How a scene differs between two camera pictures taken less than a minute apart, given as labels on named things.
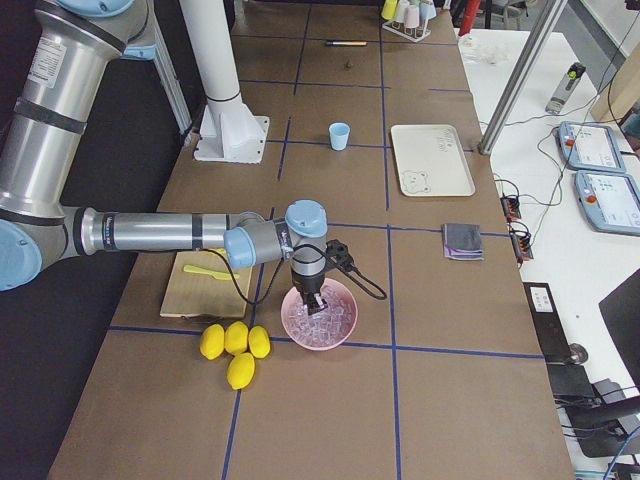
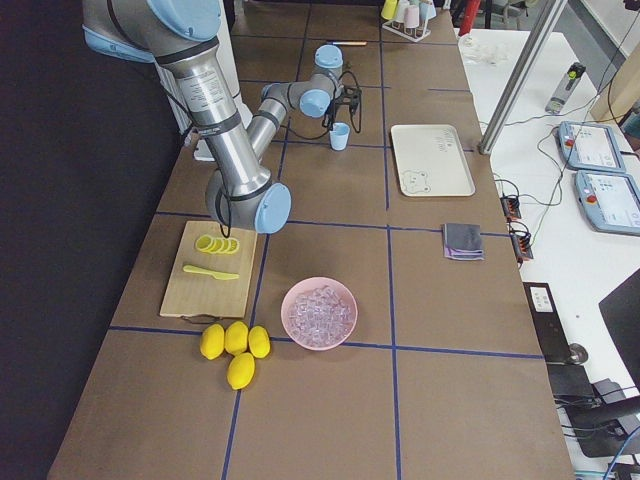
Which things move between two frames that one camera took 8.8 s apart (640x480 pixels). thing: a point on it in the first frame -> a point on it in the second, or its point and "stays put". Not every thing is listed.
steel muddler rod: [363, 43] stays put
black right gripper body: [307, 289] -> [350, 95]
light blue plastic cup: [339, 132] stays put
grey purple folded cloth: [462, 242] stays put
